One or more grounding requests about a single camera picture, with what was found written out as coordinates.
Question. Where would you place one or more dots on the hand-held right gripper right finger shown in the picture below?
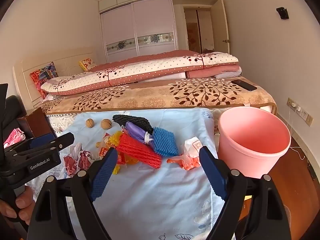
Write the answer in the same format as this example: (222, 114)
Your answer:
(215, 175)

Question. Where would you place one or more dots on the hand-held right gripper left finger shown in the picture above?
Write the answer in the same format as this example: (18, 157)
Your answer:
(103, 177)

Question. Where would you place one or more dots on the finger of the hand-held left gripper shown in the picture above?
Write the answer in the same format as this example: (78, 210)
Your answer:
(42, 140)
(63, 142)

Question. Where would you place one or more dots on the red white wrapper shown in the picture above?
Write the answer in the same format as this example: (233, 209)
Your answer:
(82, 157)

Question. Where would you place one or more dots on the clear red-label snack wrapper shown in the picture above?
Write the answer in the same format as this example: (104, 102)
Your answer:
(103, 150)

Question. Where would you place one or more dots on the yellow clear wrapper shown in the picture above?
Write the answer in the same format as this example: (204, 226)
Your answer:
(127, 158)

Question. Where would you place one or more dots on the orange white plastic wrapper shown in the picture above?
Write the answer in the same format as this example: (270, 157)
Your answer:
(191, 150)

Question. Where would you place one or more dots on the red foam fruit net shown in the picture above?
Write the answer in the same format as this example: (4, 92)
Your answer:
(140, 150)

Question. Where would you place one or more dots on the pink plastic bin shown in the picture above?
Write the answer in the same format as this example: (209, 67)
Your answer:
(252, 130)

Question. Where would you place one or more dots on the blue foam fruit net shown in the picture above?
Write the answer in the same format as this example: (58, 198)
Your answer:
(163, 141)

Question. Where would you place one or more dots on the black foam fruit net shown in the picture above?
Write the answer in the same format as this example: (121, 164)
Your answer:
(132, 121)

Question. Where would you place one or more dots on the person's left hand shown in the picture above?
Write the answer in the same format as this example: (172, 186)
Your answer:
(25, 202)

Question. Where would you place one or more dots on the white quilted mattress pad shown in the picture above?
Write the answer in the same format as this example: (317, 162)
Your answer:
(60, 122)

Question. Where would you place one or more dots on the pink patterned cloth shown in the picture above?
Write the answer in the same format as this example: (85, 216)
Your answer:
(15, 136)

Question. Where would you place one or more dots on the walnut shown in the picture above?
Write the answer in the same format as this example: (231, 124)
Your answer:
(90, 123)
(106, 124)

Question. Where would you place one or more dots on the black chair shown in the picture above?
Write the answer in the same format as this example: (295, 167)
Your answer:
(13, 110)

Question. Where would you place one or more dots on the light blue cloth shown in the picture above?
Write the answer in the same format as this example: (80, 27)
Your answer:
(155, 192)

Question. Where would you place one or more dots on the colourful printed pillow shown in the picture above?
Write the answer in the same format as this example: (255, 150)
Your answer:
(43, 75)

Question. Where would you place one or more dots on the cream wooden bed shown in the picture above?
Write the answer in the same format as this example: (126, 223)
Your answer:
(62, 60)

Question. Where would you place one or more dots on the yellow floral pillow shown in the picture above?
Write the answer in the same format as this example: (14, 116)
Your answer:
(87, 63)

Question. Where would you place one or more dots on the beige leaf-print blanket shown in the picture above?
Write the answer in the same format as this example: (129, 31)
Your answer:
(150, 97)

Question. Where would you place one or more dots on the black smartphone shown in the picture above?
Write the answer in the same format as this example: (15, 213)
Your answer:
(245, 85)

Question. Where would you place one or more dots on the black device on floor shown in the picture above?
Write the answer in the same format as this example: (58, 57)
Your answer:
(312, 172)

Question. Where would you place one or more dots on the pink white dotted quilt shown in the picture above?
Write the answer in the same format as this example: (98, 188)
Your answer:
(150, 67)

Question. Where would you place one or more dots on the white sliding-door wardrobe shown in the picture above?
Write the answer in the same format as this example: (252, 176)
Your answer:
(150, 22)

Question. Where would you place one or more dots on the white room door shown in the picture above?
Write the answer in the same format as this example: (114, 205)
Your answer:
(221, 22)

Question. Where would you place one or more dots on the beige wall socket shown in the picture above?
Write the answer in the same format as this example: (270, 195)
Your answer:
(309, 120)
(289, 101)

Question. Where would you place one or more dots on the white wall socket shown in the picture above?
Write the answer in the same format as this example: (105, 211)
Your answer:
(303, 113)

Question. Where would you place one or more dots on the black wall bracket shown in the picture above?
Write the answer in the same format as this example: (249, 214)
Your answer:
(282, 13)

